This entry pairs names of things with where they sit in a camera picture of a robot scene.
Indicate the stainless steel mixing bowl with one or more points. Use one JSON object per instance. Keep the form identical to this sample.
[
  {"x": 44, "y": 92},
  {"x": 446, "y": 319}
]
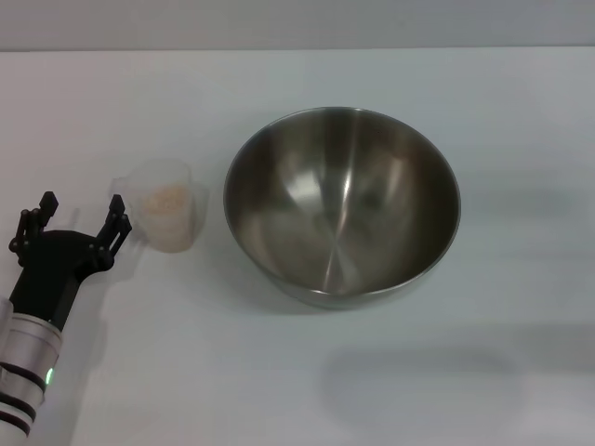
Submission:
[{"x": 339, "y": 209}]

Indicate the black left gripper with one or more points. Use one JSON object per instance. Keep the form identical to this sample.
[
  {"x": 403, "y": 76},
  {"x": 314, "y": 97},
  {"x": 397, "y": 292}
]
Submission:
[{"x": 51, "y": 274}]

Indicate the clear plastic measuring cup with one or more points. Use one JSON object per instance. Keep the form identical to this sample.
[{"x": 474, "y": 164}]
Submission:
[{"x": 160, "y": 232}]

